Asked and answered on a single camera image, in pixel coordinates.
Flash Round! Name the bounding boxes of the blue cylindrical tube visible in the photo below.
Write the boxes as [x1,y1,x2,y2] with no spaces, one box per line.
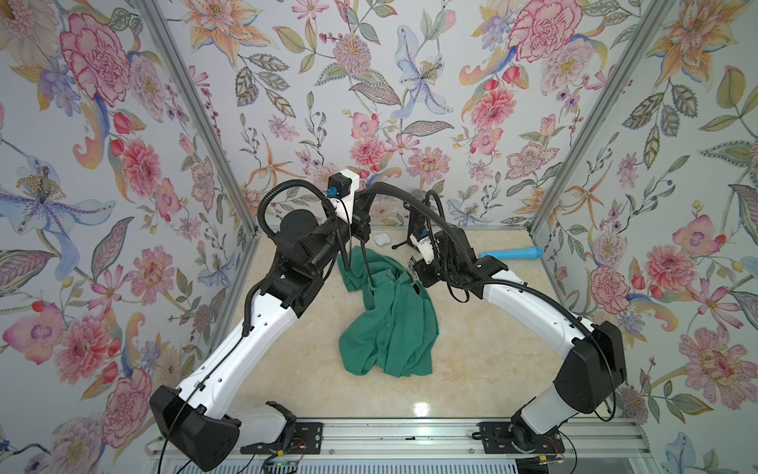
[480,247,544,260]

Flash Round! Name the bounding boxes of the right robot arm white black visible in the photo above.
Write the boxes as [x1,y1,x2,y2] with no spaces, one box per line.
[407,192,627,453]

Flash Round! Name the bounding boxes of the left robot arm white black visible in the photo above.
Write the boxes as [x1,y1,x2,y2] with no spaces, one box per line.
[149,170,360,472]

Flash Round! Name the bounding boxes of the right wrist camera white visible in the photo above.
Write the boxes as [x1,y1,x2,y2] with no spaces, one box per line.
[410,229,435,265]

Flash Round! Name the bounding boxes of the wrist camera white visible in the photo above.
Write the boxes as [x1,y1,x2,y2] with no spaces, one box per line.
[410,229,435,265]
[326,169,360,224]

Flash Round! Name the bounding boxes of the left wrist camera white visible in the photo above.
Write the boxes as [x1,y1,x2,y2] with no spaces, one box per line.
[326,169,360,224]

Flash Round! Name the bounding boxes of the small white earbuds case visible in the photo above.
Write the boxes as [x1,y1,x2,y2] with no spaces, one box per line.
[372,232,392,247]

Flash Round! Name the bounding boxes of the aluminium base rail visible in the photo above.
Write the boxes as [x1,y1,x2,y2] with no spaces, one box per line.
[215,417,660,473]

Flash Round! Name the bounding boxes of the green trousers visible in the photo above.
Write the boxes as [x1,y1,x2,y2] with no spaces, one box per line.
[339,248,439,378]

